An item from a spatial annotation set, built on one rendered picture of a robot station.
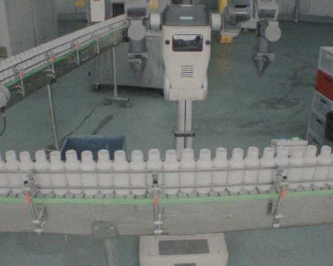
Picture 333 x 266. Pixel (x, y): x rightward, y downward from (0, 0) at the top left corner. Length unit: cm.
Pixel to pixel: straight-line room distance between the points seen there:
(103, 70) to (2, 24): 257
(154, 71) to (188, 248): 324
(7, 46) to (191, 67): 563
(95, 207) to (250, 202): 58
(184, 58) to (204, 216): 76
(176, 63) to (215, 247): 110
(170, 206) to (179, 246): 87
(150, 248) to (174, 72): 104
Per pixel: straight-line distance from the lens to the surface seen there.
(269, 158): 131
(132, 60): 122
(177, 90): 176
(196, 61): 172
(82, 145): 191
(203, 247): 216
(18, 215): 144
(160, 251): 213
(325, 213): 153
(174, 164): 125
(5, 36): 705
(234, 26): 177
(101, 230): 139
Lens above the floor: 178
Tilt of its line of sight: 27 degrees down
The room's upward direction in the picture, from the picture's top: straight up
